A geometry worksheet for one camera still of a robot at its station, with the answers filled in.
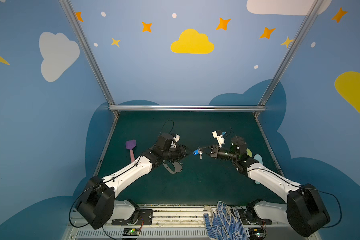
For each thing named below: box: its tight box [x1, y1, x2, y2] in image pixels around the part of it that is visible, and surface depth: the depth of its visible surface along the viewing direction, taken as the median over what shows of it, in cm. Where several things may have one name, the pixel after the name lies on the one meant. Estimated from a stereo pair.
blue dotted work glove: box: [203, 201, 248, 240], surface depth 73 cm
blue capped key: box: [193, 148, 203, 160], surface depth 78 cm
